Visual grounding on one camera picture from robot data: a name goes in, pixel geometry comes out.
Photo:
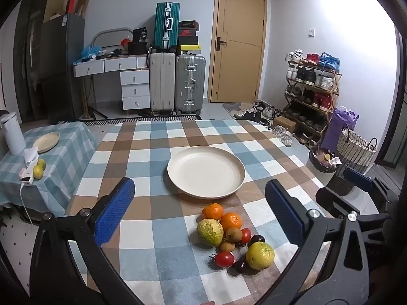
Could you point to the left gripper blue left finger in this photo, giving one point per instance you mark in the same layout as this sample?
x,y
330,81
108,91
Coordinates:
x,y
54,275

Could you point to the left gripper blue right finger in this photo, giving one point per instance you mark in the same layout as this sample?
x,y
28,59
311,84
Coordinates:
x,y
344,275

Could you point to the smooth yellow guava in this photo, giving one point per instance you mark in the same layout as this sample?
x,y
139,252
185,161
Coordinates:
x,y
259,256

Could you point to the dark plum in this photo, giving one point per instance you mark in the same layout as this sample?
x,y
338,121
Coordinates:
x,y
256,238
240,267

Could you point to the dark plum front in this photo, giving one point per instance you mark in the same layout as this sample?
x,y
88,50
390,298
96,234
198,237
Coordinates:
x,y
240,267

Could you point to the red tomato back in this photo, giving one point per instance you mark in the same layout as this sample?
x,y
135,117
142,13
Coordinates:
x,y
246,236

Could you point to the red tomato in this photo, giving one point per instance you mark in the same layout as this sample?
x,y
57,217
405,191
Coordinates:
x,y
223,259
246,236

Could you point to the brown kiwi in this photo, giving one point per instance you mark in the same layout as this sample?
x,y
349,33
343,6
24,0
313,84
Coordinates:
x,y
233,235
226,246

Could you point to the red tomato front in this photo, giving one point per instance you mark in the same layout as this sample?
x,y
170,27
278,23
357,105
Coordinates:
x,y
223,259

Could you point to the orange mandarin front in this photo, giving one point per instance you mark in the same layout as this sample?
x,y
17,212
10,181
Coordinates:
x,y
231,220

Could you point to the orange mandarin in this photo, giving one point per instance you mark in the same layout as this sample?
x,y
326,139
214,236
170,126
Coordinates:
x,y
213,211
231,220

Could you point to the wrinkled green guava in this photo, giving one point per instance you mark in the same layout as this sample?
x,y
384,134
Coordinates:
x,y
210,232

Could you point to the orange mandarin back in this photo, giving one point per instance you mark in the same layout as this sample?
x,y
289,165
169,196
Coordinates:
x,y
213,211

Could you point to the woven basket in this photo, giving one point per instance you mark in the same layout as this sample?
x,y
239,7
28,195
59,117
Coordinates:
x,y
354,151

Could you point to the checkered tablecloth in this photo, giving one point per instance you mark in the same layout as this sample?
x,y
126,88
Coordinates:
x,y
155,249

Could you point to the green lime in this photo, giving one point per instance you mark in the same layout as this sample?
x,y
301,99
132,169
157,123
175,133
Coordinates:
x,y
37,172
41,163

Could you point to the white pink charger device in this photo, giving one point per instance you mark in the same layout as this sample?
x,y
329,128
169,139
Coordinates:
x,y
26,177

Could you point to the purple bag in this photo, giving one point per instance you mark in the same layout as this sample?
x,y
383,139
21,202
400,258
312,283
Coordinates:
x,y
341,117

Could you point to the small cream plate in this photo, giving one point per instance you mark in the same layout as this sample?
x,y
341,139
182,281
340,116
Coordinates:
x,y
46,142

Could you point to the white kettle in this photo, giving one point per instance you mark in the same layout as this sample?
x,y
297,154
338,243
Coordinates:
x,y
13,134

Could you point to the wooden shoe rack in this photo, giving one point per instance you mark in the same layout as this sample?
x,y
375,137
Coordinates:
x,y
311,95

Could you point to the large cream plate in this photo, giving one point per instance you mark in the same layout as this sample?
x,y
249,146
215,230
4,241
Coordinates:
x,y
206,172

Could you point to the white drawer desk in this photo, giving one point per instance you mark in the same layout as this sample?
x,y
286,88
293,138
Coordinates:
x,y
123,80

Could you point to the beige suitcase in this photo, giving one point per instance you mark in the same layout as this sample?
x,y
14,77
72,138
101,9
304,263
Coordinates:
x,y
162,82

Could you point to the wooden door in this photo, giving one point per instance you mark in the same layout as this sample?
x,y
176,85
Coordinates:
x,y
237,50

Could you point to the dark refrigerator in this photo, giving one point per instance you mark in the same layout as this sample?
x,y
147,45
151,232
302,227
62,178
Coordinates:
x,y
61,45

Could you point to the silver suitcase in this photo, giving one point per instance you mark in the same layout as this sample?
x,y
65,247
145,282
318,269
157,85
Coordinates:
x,y
189,84

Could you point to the stacked shoe boxes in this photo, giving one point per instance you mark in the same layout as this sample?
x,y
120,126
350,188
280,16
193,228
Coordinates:
x,y
188,40

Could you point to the teal suitcase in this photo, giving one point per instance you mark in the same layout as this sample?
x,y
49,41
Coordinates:
x,y
166,26

